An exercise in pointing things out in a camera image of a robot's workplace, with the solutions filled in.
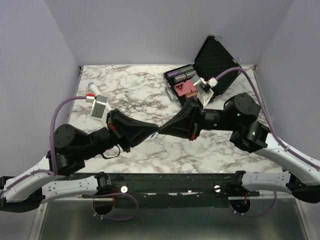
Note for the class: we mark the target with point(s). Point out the black poker chip case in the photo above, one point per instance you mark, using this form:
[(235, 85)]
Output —
[(211, 60)]

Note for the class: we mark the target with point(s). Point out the purple chip stack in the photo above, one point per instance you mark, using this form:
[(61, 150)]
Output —
[(173, 74)]

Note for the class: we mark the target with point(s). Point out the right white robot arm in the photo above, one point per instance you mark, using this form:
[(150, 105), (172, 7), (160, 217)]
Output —
[(239, 115)]

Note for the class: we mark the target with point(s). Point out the pink playing card deck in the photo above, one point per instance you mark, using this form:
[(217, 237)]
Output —
[(182, 88)]

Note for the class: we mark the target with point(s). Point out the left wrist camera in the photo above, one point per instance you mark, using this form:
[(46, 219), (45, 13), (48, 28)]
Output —
[(98, 111)]

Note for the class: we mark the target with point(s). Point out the black table front rail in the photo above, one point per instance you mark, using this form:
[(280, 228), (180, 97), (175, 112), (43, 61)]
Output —
[(170, 190)]

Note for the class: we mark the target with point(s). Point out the green chip stack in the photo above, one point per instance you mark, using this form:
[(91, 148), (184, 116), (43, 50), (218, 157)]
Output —
[(185, 69)]

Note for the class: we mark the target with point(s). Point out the brown chip stack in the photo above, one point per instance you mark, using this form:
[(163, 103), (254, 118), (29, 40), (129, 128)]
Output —
[(191, 95)]

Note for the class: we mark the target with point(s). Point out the white microphone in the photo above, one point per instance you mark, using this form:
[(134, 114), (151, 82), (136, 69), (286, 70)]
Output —
[(95, 90)]

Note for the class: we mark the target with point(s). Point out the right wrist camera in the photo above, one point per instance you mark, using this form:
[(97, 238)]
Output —
[(204, 89)]

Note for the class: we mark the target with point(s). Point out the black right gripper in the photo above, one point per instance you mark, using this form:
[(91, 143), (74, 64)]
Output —
[(186, 124)]

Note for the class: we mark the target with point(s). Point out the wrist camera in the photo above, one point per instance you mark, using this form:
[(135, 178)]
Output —
[(98, 111), (204, 89)]

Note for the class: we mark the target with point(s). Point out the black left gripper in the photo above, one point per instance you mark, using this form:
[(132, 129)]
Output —
[(128, 131)]

